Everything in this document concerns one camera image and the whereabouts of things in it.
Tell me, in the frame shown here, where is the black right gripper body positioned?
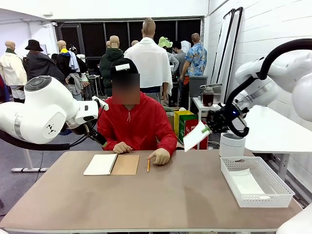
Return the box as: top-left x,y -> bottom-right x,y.
206,104 -> 235,134

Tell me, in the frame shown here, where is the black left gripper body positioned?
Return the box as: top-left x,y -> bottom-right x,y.
84,124 -> 107,145

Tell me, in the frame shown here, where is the white paper sheet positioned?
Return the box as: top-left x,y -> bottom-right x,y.
231,169 -> 271,199
182,119 -> 212,153

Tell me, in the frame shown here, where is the spiral notebook with brown cover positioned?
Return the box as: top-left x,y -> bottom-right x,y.
83,153 -> 140,176

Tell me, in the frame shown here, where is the person's right forearm red sleeve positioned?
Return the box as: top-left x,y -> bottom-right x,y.
97,117 -> 124,151

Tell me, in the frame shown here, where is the person's left forearm red sleeve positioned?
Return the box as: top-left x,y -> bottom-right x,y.
156,121 -> 178,156

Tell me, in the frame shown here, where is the person's right hand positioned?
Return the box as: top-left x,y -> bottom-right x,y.
113,142 -> 134,154

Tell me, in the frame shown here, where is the person's left hand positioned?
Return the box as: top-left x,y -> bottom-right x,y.
148,148 -> 171,166

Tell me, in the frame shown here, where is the red paper bag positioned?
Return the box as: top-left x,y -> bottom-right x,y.
184,119 -> 210,150

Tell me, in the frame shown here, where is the brown glass jar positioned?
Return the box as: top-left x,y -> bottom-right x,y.
202,88 -> 215,107

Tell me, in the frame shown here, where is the small white table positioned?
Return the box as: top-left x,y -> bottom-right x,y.
191,97 -> 213,150

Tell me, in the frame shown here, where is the green and yellow paper bag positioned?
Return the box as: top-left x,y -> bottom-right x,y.
174,110 -> 199,145

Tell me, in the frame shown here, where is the white round bin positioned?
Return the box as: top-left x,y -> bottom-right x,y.
218,132 -> 246,157

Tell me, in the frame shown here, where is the person's torso in red jacket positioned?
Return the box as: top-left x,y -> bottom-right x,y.
97,92 -> 178,156

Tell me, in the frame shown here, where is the grey square bin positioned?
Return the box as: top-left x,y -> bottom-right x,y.
189,75 -> 209,98

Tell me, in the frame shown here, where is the white side table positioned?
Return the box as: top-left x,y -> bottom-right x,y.
243,104 -> 312,181

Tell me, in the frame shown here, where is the mannequin in blue floral shirt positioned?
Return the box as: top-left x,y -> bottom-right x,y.
181,33 -> 208,108

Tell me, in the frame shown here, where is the black framed white reflector panel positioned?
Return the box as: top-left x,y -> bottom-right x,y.
211,8 -> 236,85
223,6 -> 244,85

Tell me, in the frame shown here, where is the masked person in grey top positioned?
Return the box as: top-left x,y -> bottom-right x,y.
170,41 -> 189,82

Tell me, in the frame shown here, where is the white table leg with foot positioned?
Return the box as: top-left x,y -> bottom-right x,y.
11,148 -> 49,173

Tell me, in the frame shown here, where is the person's head with black cap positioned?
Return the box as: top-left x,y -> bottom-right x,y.
111,58 -> 141,105

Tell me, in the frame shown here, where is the mannequin in dark puffer jacket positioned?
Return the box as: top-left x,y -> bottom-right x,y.
99,35 -> 125,98

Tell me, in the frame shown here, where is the mannequin with yellow scarf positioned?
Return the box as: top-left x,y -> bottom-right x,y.
56,40 -> 88,82

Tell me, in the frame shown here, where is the mannequin with white towel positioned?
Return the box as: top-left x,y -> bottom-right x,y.
123,18 -> 174,99

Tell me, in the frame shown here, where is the figure with black bucket hat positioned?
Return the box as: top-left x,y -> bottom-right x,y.
24,39 -> 66,83

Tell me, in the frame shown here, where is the white perforated plastic basket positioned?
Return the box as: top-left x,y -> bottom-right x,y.
219,156 -> 295,208

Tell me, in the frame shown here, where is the mannequin with green hat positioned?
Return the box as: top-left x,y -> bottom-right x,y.
157,36 -> 180,74

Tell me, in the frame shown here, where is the mannequin in cream jacket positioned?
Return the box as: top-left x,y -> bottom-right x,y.
0,40 -> 28,103

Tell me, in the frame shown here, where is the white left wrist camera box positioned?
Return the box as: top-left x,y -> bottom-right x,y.
92,96 -> 110,112

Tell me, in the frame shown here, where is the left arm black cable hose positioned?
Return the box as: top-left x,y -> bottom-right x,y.
0,107 -> 103,151

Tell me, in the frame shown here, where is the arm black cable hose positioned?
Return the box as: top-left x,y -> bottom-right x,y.
224,38 -> 312,137
0,107 -> 103,151

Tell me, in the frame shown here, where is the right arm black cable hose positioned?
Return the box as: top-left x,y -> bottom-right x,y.
224,38 -> 312,137

